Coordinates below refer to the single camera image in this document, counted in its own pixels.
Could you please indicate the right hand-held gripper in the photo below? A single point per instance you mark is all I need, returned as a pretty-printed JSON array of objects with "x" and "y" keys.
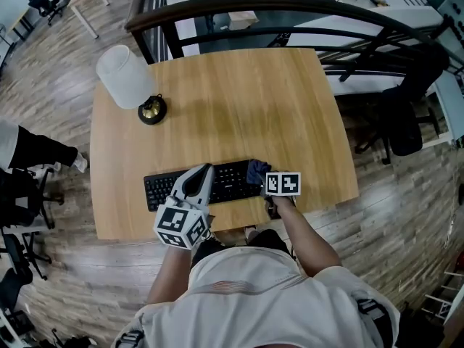
[{"x": 282, "y": 184}]

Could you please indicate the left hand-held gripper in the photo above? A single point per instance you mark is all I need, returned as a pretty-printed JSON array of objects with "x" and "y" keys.
[{"x": 177, "y": 227}]

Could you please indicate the dark blue cloth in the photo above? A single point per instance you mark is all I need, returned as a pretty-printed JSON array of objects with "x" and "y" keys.
[{"x": 255, "y": 174}]

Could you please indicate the black keyboard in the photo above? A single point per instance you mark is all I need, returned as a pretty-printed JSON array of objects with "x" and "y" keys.
[{"x": 159, "y": 190}]

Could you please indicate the person's right forearm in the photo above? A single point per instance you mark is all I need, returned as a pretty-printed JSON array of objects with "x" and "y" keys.
[{"x": 304, "y": 241}]

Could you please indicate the person's left forearm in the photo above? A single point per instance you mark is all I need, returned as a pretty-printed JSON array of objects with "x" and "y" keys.
[{"x": 170, "y": 277}]

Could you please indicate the person's black shorts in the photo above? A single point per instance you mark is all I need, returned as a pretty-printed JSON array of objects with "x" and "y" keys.
[{"x": 268, "y": 239}]

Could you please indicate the person's white shirt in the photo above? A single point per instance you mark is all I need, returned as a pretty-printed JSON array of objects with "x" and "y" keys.
[{"x": 253, "y": 310}]

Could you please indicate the table lamp with white shade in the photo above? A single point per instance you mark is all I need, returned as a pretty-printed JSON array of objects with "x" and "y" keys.
[{"x": 123, "y": 76}]

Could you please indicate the black office chair with jacket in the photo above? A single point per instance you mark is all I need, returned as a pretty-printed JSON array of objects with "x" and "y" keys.
[{"x": 402, "y": 125}]

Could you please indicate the cardboard box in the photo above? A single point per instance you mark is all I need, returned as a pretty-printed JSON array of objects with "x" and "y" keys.
[{"x": 243, "y": 19}]

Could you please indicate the black mesh office chair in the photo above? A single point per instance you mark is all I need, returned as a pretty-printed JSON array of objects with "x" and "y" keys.
[{"x": 18, "y": 194}]

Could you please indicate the black curved metal railing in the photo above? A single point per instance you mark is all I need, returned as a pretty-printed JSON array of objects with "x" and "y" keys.
[{"x": 290, "y": 4}]

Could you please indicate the white desk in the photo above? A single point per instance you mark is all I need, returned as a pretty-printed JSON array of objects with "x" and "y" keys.
[{"x": 447, "y": 100}]

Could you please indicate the black reclined office chair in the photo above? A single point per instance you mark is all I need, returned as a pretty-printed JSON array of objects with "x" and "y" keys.
[{"x": 16, "y": 248}]

